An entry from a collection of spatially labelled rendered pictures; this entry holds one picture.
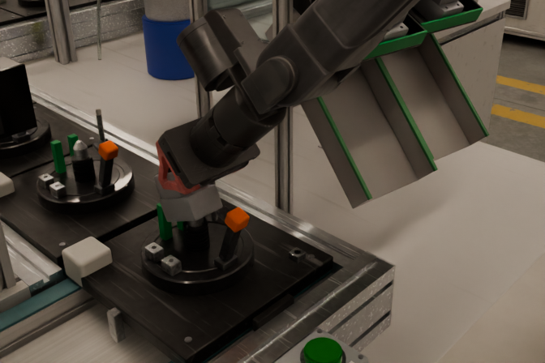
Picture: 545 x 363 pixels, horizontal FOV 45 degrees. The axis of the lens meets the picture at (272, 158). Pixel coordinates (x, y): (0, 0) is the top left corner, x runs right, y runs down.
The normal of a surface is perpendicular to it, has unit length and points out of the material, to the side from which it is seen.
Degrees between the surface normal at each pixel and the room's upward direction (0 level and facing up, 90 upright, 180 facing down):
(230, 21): 43
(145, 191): 0
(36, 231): 0
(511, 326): 0
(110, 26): 90
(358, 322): 90
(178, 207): 89
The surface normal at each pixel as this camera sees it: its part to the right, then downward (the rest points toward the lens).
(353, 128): 0.41, -0.36
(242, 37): 0.62, -0.53
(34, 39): 0.72, 0.32
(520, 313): -0.01, -0.88
